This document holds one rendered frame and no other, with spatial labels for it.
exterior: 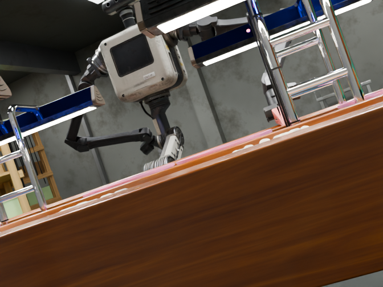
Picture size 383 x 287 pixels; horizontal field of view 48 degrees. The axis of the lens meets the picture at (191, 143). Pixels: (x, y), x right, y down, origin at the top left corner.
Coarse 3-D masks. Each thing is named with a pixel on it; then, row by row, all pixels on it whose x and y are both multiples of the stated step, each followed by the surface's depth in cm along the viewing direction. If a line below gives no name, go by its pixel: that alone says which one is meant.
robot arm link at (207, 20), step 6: (204, 18) 205; (210, 18) 204; (216, 18) 203; (240, 18) 203; (246, 18) 202; (198, 24) 203; (204, 24) 202; (210, 24) 203; (216, 24) 203; (222, 24) 203; (228, 24) 202; (234, 24) 201; (240, 24) 201; (204, 30) 204; (216, 30) 204; (222, 30) 204; (228, 30) 204
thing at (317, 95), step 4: (368, 80) 549; (364, 84) 551; (368, 84) 552; (348, 88) 557; (368, 88) 552; (316, 92) 619; (344, 92) 701; (316, 96) 574; (320, 96) 719; (324, 96) 567; (328, 96) 566; (332, 96) 615; (320, 100) 570; (324, 100) 738; (324, 108) 572
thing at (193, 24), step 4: (196, 20) 209; (188, 24) 208; (192, 24) 208; (196, 24) 210; (180, 28) 209; (184, 28) 209; (188, 28) 208; (192, 28) 208; (180, 32) 209; (184, 32) 210; (188, 32) 210; (192, 32) 210; (196, 32) 210; (180, 36) 210; (184, 36) 212; (188, 36) 214; (184, 40) 214
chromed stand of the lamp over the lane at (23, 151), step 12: (12, 108) 139; (24, 108) 146; (36, 108) 153; (0, 120) 156; (12, 120) 138; (24, 144) 138; (12, 156) 139; (24, 156) 138; (36, 180) 138; (12, 192) 140; (24, 192) 139; (36, 192) 138; (0, 204) 141; (0, 216) 141
